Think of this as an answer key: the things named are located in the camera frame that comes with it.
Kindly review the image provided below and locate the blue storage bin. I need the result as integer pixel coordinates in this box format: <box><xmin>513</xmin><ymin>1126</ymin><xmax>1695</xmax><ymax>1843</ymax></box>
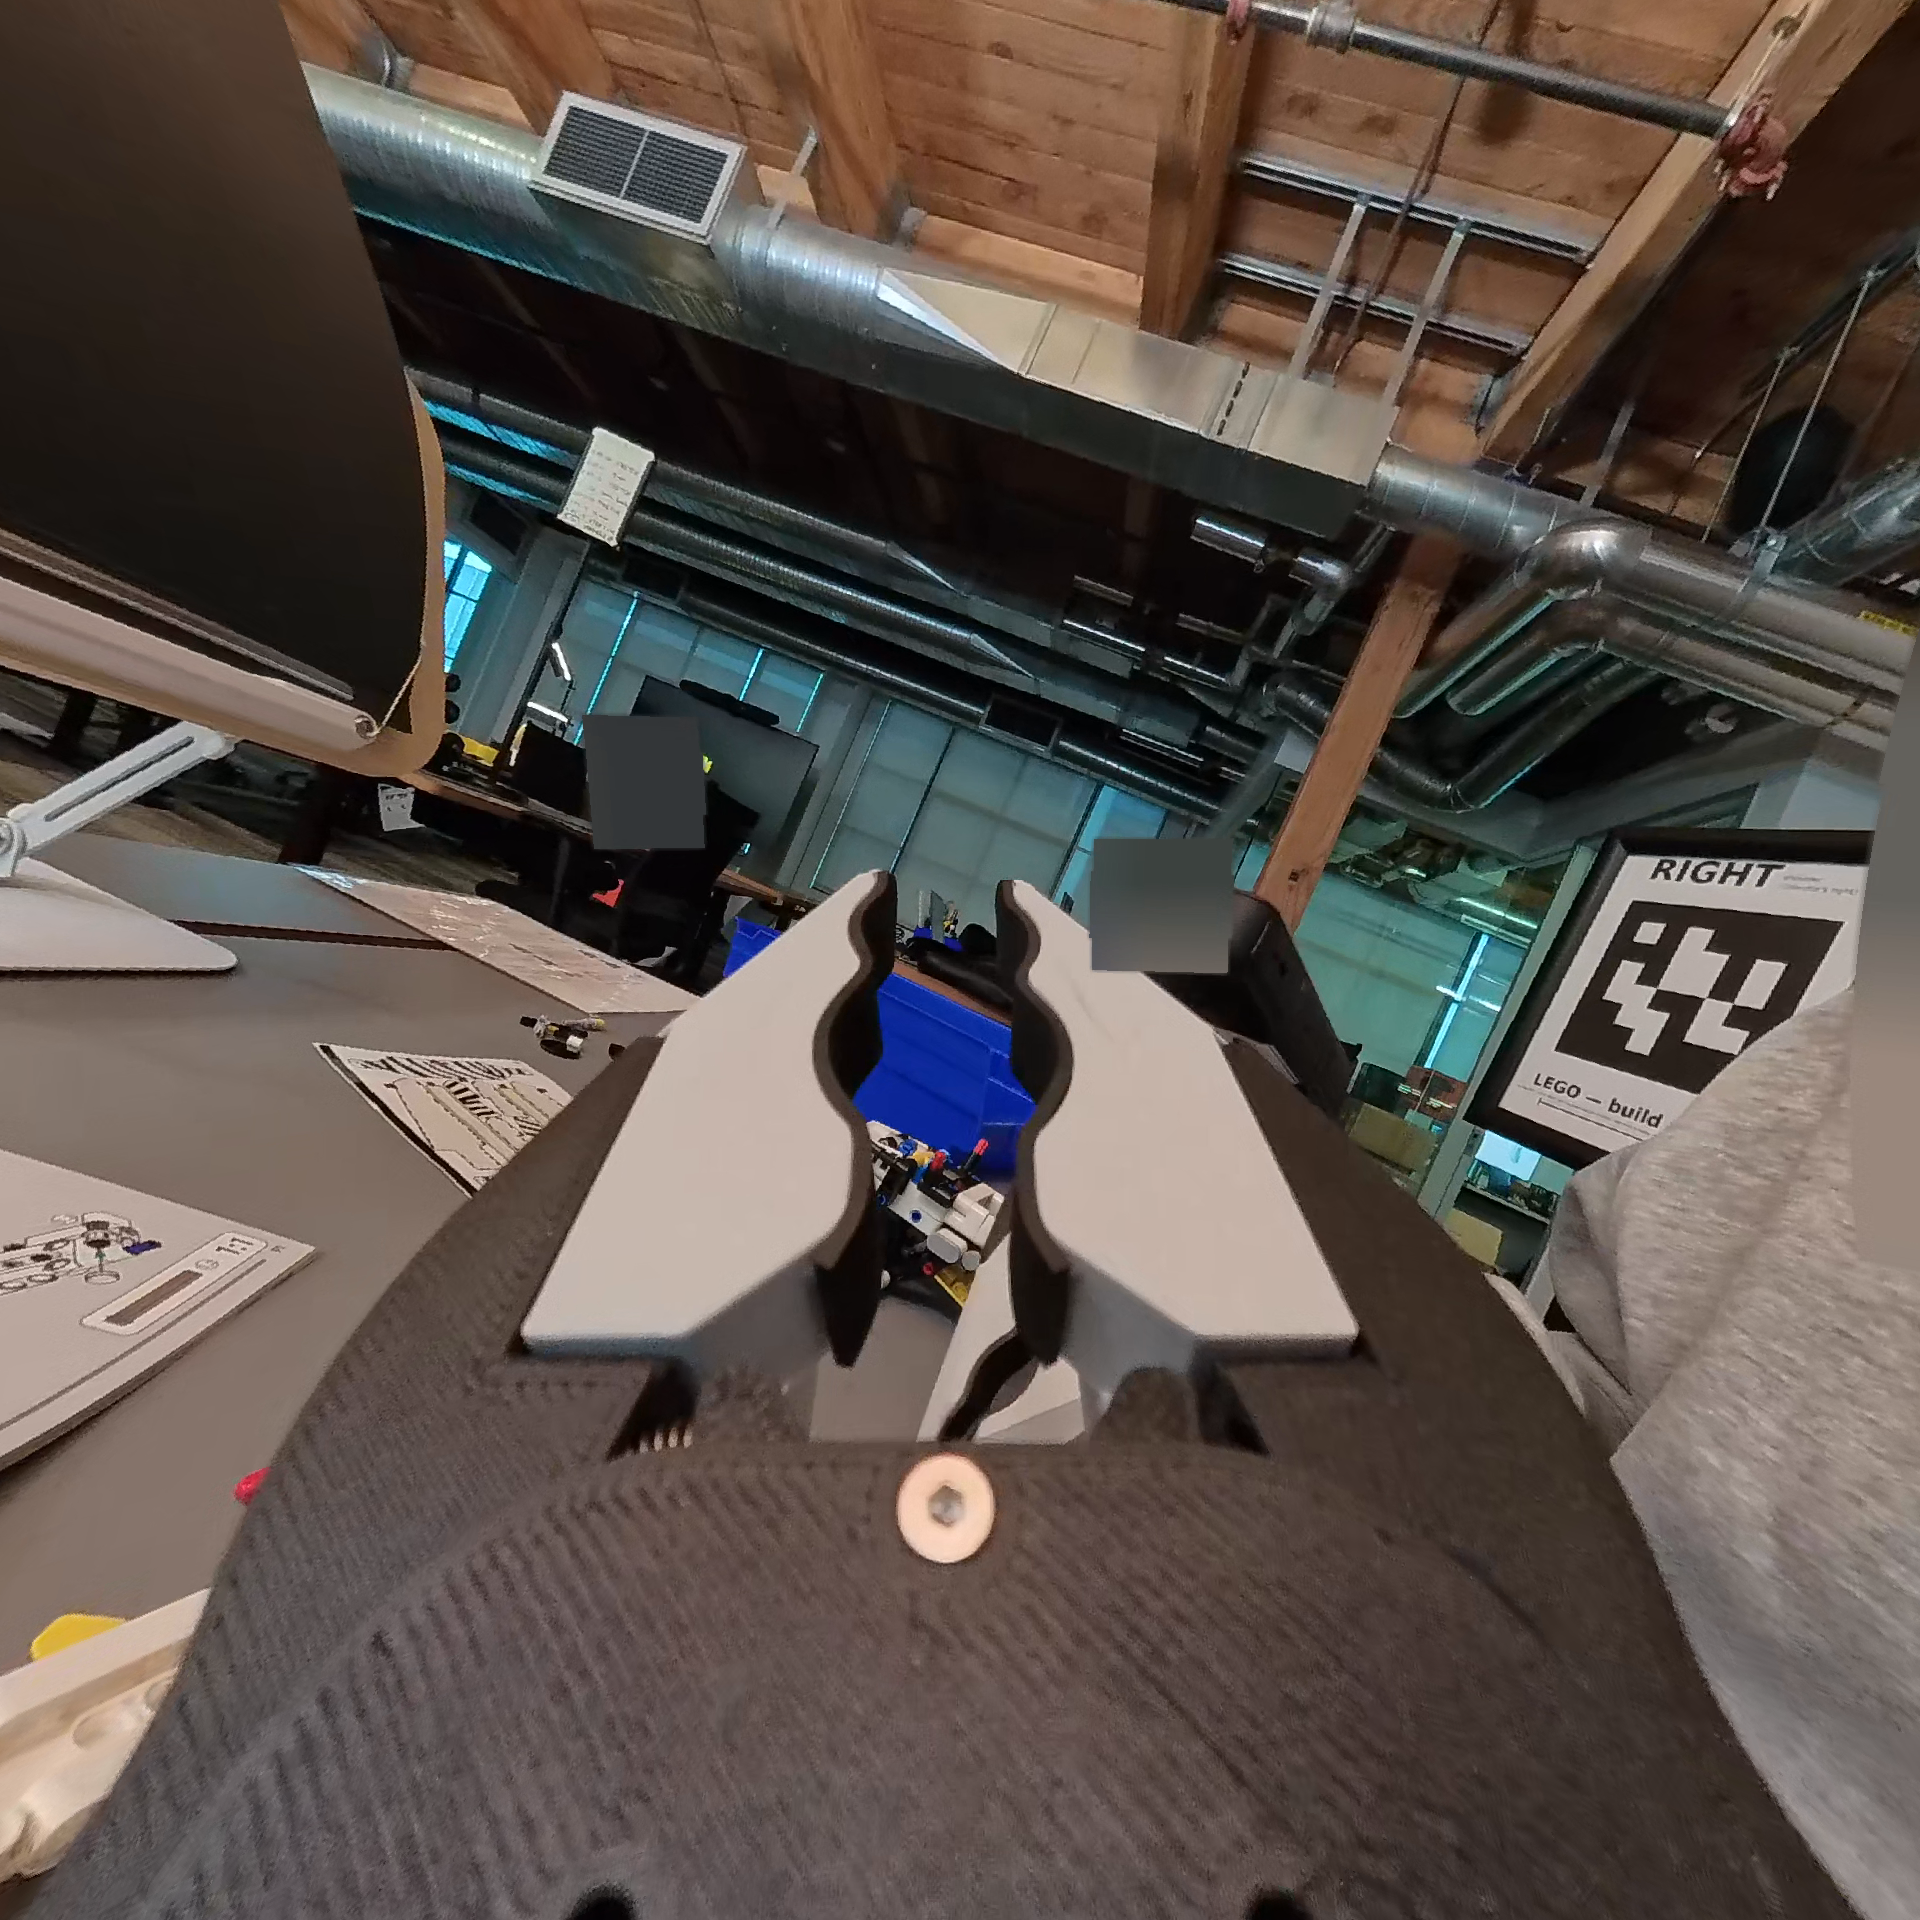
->
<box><xmin>724</xmin><ymin>913</ymin><xmax>1039</xmax><ymax>1167</ymax></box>

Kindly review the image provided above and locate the framed black white poster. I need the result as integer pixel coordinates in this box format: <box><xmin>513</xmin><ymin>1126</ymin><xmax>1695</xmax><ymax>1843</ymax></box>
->
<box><xmin>1463</xmin><ymin>826</ymin><xmax>1877</xmax><ymax>1171</ymax></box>

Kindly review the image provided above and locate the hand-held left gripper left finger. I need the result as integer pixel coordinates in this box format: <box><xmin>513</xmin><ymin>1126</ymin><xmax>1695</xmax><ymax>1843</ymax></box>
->
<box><xmin>517</xmin><ymin>871</ymin><xmax>902</xmax><ymax>1376</ymax></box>

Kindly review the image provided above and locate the black ceiling pipe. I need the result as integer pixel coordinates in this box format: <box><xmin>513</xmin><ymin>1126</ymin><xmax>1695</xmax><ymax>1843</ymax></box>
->
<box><xmin>1184</xmin><ymin>0</ymin><xmax>1744</xmax><ymax>138</ymax></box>

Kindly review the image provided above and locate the partly built lego model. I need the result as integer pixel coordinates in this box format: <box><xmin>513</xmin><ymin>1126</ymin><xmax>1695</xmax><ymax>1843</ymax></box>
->
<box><xmin>871</xmin><ymin>1122</ymin><xmax>1008</xmax><ymax>1310</ymax></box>

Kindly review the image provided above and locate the lego instruction booklet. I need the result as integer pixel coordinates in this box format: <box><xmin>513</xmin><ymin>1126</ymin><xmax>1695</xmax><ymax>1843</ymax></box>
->
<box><xmin>0</xmin><ymin>1147</ymin><xmax>318</xmax><ymax>1474</ymax></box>

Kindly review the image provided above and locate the silver bent ceiling duct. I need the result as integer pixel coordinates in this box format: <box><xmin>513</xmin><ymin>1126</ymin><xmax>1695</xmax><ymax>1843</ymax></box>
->
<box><xmin>1260</xmin><ymin>449</ymin><xmax>1920</xmax><ymax>817</ymax></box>

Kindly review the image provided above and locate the white lego frame red piece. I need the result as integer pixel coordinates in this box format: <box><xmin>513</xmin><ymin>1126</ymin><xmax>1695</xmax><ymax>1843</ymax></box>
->
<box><xmin>0</xmin><ymin>1586</ymin><xmax>214</xmax><ymax>1881</ymax></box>

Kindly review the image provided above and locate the black monitor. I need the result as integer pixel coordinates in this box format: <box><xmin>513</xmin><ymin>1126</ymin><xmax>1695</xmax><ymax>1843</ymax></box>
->
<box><xmin>633</xmin><ymin>674</ymin><xmax>822</xmax><ymax>874</ymax></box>

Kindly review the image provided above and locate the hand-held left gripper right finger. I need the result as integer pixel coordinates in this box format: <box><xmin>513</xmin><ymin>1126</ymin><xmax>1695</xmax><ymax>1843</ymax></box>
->
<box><xmin>992</xmin><ymin>880</ymin><xmax>1361</xmax><ymax>1440</ymax></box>

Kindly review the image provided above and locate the wooden support post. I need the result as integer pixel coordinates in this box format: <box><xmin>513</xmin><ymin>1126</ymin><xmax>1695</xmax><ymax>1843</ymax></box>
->
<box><xmin>1257</xmin><ymin>537</ymin><xmax>1468</xmax><ymax>935</ymax></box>

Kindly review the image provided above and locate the black panel with wooden back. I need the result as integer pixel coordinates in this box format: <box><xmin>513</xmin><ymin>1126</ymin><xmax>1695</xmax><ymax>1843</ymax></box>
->
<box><xmin>0</xmin><ymin>0</ymin><xmax>452</xmax><ymax>782</ymax></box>

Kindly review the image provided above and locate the white printed paper sheet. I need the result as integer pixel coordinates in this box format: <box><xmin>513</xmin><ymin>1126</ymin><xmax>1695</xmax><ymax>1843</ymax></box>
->
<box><xmin>321</xmin><ymin>878</ymin><xmax>701</xmax><ymax>1023</ymax></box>

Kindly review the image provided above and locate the zebra striped sticker sheet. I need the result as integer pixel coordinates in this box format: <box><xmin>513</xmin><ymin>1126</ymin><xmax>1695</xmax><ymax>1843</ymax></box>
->
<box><xmin>311</xmin><ymin>1040</ymin><xmax>581</xmax><ymax>1200</ymax></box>

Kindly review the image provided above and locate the white sign on pole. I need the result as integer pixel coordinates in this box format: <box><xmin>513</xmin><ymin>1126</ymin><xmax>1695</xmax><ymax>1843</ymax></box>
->
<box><xmin>556</xmin><ymin>427</ymin><xmax>656</xmax><ymax>544</ymax></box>

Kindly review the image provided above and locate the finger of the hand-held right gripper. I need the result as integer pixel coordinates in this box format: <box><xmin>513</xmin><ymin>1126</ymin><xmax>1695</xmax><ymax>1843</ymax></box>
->
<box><xmin>918</xmin><ymin>1279</ymin><xmax>1028</xmax><ymax>1443</ymax></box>
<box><xmin>968</xmin><ymin>1353</ymin><xmax>1093</xmax><ymax>1443</ymax></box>

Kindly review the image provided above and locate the silver duct with vent grille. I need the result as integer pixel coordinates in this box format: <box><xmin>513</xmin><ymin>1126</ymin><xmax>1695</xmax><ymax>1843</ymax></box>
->
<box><xmin>298</xmin><ymin>58</ymin><xmax>1396</xmax><ymax>542</ymax></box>

